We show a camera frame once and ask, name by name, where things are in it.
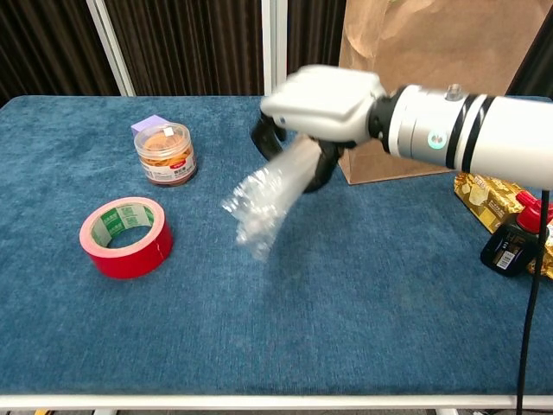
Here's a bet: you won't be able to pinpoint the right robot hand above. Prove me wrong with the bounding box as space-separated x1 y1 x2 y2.
250 64 388 195

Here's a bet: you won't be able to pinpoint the white plastic zip ties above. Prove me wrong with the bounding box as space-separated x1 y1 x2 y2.
220 133 323 263

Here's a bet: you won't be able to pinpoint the gold foil snack package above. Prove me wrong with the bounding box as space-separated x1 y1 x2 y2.
452 171 553 280

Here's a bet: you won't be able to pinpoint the brown paper bag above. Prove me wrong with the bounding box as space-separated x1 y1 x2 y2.
337 0 553 186

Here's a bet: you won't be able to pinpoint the black pleated partition panel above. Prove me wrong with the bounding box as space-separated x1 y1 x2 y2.
103 0 276 97
505 8 553 100
0 0 136 107
274 0 349 97

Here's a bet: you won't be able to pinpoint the clear jar of rubber bands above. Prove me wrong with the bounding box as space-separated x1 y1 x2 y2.
132 122 199 188

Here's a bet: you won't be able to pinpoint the purple cube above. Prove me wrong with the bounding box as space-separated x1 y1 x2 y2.
130 114 168 138

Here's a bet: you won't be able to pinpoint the black ink bottle red cap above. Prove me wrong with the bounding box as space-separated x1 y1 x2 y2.
480 190 550 278

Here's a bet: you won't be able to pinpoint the blue table cloth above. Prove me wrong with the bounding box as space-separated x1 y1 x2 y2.
0 94 553 397

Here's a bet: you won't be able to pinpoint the red adhesive tape roll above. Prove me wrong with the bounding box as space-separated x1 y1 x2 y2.
79 196 175 280

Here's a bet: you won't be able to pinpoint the white table frame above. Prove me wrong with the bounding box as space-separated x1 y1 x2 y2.
0 393 553 415

